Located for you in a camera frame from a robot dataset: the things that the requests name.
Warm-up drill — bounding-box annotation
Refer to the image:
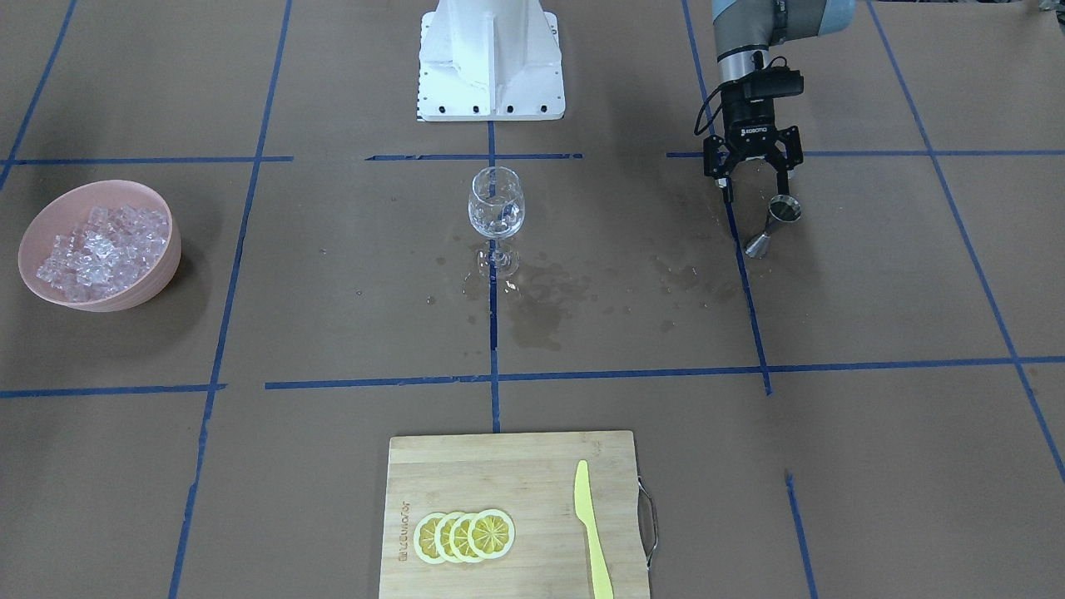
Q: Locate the back lemon slice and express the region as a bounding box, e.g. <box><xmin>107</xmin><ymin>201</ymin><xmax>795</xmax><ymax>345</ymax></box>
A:
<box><xmin>468</xmin><ymin>508</ymin><xmax>517</xmax><ymax>560</ymax></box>

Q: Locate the pink bowl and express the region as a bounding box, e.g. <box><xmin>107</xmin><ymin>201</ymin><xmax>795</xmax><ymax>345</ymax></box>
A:
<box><xmin>18</xmin><ymin>181</ymin><xmax>181</xmax><ymax>312</ymax></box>

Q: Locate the lemon slice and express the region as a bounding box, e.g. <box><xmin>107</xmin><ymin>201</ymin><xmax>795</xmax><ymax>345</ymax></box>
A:
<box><xmin>468</xmin><ymin>508</ymin><xmax>517</xmax><ymax>560</ymax></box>
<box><xmin>414</xmin><ymin>512</ymin><xmax>446</xmax><ymax>565</ymax></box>
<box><xmin>448</xmin><ymin>514</ymin><xmax>484</xmax><ymax>562</ymax></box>
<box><xmin>433</xmin><ymin>511</ymin><xmax>466</xmax><ymax>562</ymax></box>

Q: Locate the steel double jigger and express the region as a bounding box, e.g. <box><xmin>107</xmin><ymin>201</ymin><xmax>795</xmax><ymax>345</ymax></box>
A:
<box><xmin>743</xmin><ymin>195</ymin><xmax>802</xmax><ymax>259</ymax></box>

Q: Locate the clear wine glass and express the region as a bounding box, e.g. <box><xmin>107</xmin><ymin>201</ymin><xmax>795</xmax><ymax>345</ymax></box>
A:
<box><xmin>468</xmin><ymin>166</ymin><xmax>526</xmax><ymax>278</ymax></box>

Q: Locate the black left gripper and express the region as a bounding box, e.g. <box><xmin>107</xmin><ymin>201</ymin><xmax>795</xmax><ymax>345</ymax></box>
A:
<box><xmin>703</xmin><ymin>87</ymin><xmax>802</xmax><ymax>205</ymax></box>

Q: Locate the yellow plastic knife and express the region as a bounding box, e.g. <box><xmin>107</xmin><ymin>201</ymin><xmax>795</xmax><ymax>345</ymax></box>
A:
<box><xmin>572</xmin><ymin>459</ymin><xmax>615</xmax><ymax>598</ymax></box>

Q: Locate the bamboo cutting board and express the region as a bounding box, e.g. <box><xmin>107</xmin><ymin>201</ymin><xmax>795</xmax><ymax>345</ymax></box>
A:
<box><xmin>378</xmin><ymin>431</ymin><xmax>651</xmax><ymax>598</ymax></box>

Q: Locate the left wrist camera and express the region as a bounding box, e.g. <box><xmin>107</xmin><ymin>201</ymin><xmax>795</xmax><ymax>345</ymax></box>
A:
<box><xmin>737</xmin><ymin>66</ymin><xmax>804</xmax><ymax>101</ymax></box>

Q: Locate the front lemon slice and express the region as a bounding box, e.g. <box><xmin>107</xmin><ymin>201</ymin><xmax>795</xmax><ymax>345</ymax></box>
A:
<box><xmin>414</xmin><ymin>512</ymin><xmax>446</xmax><ymax>565</ymax></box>

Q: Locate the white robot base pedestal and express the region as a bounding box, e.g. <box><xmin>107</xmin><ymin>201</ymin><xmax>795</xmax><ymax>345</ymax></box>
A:
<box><xmin>416</xmin><ymin>1</ymin><xmax>567</xmax><ymax>122</ymax></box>

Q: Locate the pile of ice cubes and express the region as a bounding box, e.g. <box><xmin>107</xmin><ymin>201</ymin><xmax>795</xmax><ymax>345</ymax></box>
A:
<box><xmin>33</xmin><ymin>205</ymin><xmax>171</xmax><ymax>303</ymax></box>

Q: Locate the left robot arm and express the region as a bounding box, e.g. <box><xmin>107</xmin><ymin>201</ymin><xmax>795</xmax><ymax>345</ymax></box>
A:
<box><xmin>695</xmin><ymin>1</ymin><xmax>855</xmax><ymax>204</ymax></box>

